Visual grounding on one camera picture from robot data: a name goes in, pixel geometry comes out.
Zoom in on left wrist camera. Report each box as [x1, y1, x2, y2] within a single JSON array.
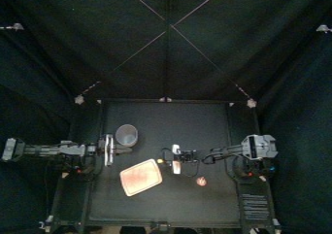
[[86, 143, 102, 157]]

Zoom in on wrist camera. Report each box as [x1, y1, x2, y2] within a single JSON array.
[[178, 149, 200, 163], [86, 143, 102, 157]]

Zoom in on grey vertical frame pole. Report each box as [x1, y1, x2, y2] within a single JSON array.
[[166, 0, 171, 100]]

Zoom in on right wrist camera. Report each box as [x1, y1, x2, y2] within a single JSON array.
[[178, 149, 200, 163]]

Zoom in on grey table corner bracket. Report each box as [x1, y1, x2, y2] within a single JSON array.
[[38, 214, 56, 233], [271, 217, 283, 231]]

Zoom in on grey cable on right arm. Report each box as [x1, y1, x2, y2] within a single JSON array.
[[202, 149, 228, 165]]

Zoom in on pink rectangular plate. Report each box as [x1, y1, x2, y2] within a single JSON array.
[[119, 158, 166, 197]]

